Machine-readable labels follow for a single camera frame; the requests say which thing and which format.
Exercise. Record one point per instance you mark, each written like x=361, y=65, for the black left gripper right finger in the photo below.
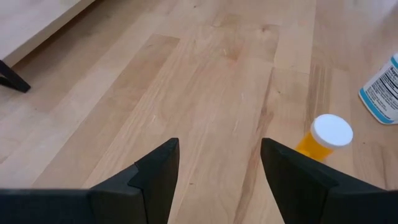
x=311, y=199

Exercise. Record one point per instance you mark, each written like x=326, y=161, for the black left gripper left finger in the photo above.
x=124, y=199

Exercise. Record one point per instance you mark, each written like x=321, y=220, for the orange pill bottle white cap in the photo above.
x=331, y=132

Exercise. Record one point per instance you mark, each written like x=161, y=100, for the large white supplement bottle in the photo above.
x=382, y=96

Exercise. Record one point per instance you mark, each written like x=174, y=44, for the wooden shelf black metal frame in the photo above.
x=31, y=25

